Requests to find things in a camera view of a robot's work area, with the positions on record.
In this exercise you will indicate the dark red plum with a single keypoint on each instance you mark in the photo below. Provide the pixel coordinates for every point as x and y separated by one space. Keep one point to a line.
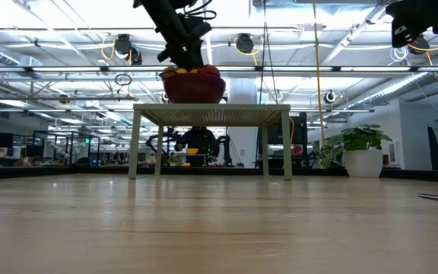
210 71

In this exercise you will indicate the person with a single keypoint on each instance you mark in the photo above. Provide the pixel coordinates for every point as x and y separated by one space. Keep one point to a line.
198 141

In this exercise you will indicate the green potted plant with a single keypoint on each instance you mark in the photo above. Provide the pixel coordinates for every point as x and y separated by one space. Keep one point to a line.
363 161

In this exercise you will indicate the pale green perforated metal shelf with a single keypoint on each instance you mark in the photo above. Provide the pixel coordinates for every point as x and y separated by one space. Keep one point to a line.
211 114

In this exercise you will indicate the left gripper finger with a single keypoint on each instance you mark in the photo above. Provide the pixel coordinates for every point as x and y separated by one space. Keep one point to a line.
195 59
183 61

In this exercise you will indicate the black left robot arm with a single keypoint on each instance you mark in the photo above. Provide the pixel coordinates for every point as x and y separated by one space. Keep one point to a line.
162 15

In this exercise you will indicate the purple colander bowl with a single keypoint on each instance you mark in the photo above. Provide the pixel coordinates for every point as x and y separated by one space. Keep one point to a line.
192 89

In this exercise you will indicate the black background robot arm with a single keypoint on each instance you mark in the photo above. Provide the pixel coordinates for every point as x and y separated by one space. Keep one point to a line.
158 142
226 148

